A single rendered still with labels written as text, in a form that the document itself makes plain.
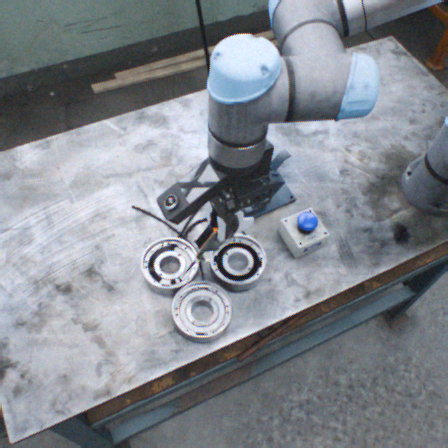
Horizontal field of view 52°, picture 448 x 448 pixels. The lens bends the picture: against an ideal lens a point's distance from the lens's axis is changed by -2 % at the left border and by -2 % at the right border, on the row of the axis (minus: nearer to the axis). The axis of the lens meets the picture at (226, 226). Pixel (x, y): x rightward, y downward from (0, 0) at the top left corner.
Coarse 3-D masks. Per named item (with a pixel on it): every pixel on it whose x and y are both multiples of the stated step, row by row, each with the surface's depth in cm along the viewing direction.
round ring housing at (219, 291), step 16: (192, 288) 83; (208, 288) 84; (176, 304) 82; (192, 304) 82; (208, 304) 83; (224, 304) 82; (176, 320) 79; (192, 320) 80; (208, 320) 80; (224, 320) 81; (192, 336) 78; (208, 336) 78
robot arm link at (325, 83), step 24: (312, 24) 55; (288, 48) 56; (312, 48) 53; (336, 48) 53; (288, 72) 50; (312, 72) 50; (336, 72) 51; (360, 72) 51; (312, 96) 51; (336, 96) 51; (360, 96) 51; (288, 120) 53; (312, 120) 54; (336, 120) 54
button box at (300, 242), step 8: (288, 216) 91; (296, 216) 91; (280, 224) 91; (288, 224) 90; (296, 224) 90; (320, 224) 90; (280, 232) 93; (288, 232) 89; (296, 232) 89; (304, 232) 89; (312, 232) 89; (320, 232) 89; (328, 232) 89; (288, 240) 91; (296, 240) 88; (304, 240) 88; (312, 240) 88; (320, 240) 89; (288, 248) 92; (296, 248) 88; (304, 248) 88; (312, 248) 90; (296, 256) 90
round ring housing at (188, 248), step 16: (160, 240) 87; (176, 240) 88; (144, 256) 85; (160, 256) 86; (176, 256) 87; (192, 256) 87; (144, 272) 84; (160, 272) 85; (176, 272) 85; (192, 272) 85; (160, 288) 82; (176, 288) 82
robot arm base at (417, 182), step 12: (408, 168) 101; (420, 168) 96; (432, 168) 92; (408, 180) 99; (420, 180) 96; (432, 180) 94; (444, 180) 91; (408, 192) 99; (420, 192) 96; (432, 192) 95; (444, 192) 94; (420, 204) 97; (432, 204) 97; (444, 204) 95; (432, 216) 98; (444, 216) 97
